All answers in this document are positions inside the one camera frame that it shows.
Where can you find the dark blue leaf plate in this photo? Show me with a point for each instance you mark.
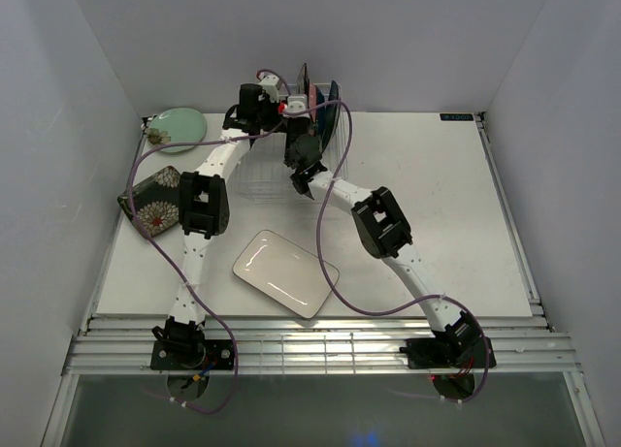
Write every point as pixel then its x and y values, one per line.
pixel 324 117

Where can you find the mint green round plate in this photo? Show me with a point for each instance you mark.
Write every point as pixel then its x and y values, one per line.
pixel 169 129

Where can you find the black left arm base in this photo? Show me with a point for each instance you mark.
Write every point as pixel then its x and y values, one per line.
pixel 218 354

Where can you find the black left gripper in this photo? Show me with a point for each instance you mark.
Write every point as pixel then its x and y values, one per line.
pixel 275 107

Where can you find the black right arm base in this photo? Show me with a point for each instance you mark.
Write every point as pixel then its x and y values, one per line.
pixel 426 352

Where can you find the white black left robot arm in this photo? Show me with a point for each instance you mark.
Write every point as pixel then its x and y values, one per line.
pixel 205 212

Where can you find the aluminium rail frame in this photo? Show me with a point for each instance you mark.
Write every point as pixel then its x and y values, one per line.
pixel 324 347

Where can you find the cream floral square plate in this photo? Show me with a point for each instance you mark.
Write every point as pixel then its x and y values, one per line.
pixel 303 82

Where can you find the white rectangular plate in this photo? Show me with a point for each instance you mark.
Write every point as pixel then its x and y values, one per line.
pixel 286 273

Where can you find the white wire dish rack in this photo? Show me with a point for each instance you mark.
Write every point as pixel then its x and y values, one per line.
pixel 266 176

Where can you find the pink polka dot plate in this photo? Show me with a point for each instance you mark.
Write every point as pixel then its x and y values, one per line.
pixel 313 104

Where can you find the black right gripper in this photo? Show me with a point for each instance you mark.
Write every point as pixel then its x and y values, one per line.
pixel 288 121

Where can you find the black floral square plate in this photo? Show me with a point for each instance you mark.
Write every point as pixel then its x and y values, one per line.
pixel 156 200

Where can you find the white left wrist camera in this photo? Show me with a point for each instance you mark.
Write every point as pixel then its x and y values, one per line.
pixel 270 82

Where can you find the teal leaf-shaped plate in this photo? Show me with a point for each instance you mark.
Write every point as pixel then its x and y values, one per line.
pixel 333 115

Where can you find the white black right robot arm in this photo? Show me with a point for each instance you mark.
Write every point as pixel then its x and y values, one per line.
pixel 385 233

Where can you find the black logo label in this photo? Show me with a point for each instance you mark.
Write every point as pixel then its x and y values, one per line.
pixel 455 116

